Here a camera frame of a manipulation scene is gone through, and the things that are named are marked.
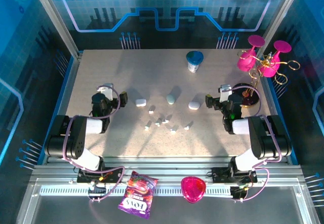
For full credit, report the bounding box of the white cup with blue lid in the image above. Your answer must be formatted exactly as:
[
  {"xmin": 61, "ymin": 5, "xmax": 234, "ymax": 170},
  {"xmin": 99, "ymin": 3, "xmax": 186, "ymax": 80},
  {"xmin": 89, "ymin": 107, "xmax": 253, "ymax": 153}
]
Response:
[{"xmin": 186, "ymin": 51, "xmax": 205, "ymax": 73}]

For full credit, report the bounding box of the pink plastic wine glass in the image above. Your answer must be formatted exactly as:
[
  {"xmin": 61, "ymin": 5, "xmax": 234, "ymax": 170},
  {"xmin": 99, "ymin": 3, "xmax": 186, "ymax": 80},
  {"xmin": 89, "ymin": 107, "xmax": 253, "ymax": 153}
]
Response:
[
  {"xmin": 237, "ymin": 35, "xmax": 266, "ymax": 72},
  {"xmin": 260, "ymin": 40, "xmax": 292, "ymax": 78}
]

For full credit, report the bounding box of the black left controller box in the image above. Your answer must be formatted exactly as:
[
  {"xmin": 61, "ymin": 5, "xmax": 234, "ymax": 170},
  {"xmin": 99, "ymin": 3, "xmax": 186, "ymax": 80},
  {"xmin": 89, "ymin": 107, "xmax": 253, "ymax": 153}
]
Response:
[{"xmin": 87, "ymin": 182, "xmax": 107, "ymax": 197}]

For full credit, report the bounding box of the black controller box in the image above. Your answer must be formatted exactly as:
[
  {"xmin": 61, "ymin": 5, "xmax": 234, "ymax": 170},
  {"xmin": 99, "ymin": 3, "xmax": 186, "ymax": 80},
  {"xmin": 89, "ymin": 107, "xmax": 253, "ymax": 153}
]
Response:
[
  {"xmin": 230, "ymin": 185, "xmax": 250, "ymax": 201},
  {"xmin": 87, "ymin": 182, "xmax": 107, "ymax": 197}
]

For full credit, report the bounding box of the pink translucent plastic container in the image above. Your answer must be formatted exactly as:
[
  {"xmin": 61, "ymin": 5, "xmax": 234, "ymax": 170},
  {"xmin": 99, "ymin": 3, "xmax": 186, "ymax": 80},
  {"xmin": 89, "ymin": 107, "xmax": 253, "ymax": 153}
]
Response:
[{"xmin": 180, "ymin": 175, "xmax": 206, "ymax": 204}]

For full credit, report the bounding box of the black right controller box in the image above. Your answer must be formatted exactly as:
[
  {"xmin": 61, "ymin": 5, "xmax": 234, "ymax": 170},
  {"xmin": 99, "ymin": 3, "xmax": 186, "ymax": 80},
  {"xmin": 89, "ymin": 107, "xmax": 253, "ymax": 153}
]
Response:
[{"xmin": 230, "ymin": 185, "xmax": 250, "ymax": 201}]

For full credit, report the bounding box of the purple candy bag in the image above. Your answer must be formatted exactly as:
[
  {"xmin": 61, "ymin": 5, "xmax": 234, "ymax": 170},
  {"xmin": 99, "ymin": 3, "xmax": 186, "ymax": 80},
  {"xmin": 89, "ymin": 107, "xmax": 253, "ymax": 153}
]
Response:
[{"xmin": 117, "ymin": 170, "xmax": 159, "ymax": 220}]

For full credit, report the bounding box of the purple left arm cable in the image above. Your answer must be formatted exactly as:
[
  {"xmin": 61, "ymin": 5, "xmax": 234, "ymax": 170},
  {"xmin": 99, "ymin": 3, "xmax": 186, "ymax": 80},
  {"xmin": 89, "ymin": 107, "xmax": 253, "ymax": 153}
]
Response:
[{"xmin": 62, "ymin": 84, "xmax": 126, "ymax": 203}]

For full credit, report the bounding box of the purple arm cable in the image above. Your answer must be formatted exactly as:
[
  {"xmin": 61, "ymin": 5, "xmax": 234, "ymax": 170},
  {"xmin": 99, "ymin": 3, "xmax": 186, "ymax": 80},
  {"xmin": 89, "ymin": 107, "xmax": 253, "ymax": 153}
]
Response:
[
  {"xmin": 62, "ymin": 84, "xmax": 126, "ymax": 203},
  {"xmin": 229, "ymin": 86, "xmax": 283, "ymax": 203}
]

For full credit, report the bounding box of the gold wire glass rack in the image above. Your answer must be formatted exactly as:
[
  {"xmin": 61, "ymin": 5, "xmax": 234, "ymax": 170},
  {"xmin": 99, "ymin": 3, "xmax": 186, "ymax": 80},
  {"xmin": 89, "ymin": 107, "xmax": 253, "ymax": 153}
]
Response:
[{"xmin": 232, "ymin": 49, "xmax": 301, "ymax": 107}]

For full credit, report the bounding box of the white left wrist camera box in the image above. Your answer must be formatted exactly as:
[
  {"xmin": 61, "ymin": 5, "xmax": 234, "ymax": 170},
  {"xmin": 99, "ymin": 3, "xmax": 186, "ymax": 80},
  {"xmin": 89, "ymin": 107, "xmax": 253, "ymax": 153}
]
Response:
[{"xmin": 97, "ymin": 83, "xmax": 114, "ymax": 100}]

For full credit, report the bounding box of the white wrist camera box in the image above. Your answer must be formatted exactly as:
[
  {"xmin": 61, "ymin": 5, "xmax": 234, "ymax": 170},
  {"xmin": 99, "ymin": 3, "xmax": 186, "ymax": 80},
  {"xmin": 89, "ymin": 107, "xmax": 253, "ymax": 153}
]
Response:
[
  {"xmin": 219, "ymin": 84, "xmax": 231, "ymax": 102},
  {"xmin": 97, "ymin": 83, "xmax": 114, "ymax": 100}
]

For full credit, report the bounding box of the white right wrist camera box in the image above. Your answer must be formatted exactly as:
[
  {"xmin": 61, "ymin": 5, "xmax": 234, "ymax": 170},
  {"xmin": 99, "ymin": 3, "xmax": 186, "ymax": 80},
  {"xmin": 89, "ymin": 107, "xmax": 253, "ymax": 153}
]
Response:
[{"xmin": 219, "ymin": 84, "xmax": 231, "ymax": 102}]

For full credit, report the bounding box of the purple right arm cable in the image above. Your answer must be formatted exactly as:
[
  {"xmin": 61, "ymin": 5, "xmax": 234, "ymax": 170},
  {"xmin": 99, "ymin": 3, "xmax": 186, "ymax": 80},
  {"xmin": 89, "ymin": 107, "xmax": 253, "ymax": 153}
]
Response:
[{"xmin": 229, "ymin": 86, "xmax": 283, "ymax": 203}]

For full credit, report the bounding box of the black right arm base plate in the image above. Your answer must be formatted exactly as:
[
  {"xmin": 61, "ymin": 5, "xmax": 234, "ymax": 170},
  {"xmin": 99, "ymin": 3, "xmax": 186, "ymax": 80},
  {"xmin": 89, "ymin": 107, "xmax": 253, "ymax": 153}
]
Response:
[{"xmin": 211, "ymin": 167, "xmax": 258, "ymax": 184}]

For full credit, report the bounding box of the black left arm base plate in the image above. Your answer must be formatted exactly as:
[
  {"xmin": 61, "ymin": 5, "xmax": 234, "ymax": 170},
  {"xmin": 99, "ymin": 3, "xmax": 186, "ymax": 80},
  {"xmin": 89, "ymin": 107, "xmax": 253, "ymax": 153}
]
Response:
[{"xmin": 76, "ymin": 167, "xmax": 123, "ymax": 184}]

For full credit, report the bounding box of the aluminium frame beam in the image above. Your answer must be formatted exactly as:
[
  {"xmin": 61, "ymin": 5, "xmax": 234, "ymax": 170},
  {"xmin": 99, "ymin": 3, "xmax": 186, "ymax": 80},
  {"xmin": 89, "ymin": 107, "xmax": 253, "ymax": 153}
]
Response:
[{"xmin": 31, "ymin": 157, "xmax": 306, "ymax": 184}]

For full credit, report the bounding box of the white slotted cable duct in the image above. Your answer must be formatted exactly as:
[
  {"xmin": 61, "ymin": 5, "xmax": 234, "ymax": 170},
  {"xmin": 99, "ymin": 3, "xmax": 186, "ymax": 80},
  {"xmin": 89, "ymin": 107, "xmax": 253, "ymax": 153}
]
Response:
[{"xmin": 39, "ymin": 187, "xmax": 235, "ymax": 197}]

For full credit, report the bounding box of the aluminium frame post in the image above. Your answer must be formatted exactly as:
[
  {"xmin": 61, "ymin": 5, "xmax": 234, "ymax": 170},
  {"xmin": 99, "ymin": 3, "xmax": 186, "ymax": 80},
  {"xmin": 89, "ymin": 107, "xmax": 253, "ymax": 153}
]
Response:
[
  {"xmin": 260, "ymin": 0, "xmax": 306, "ymax": 57},
  {"xmin": 28, "ymin": 0, "xmax": 84, "ymax": 60}
]

